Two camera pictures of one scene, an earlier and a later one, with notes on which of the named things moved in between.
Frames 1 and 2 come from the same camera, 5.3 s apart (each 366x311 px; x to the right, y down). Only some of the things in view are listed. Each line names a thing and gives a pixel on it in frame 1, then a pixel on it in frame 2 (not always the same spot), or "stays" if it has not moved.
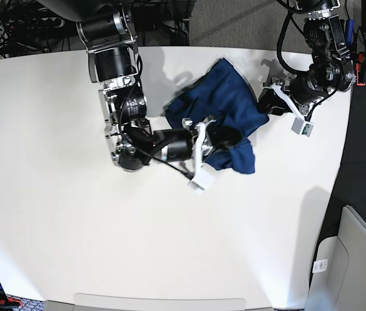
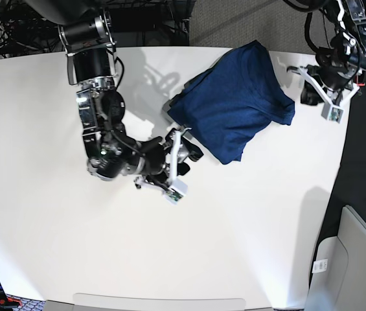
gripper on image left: x=221 y=136 → x=171 y=148
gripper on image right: x=269 y=102 → x=337 y=97
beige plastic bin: x=351 y=270 stays
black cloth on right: x=363 y=179 stays
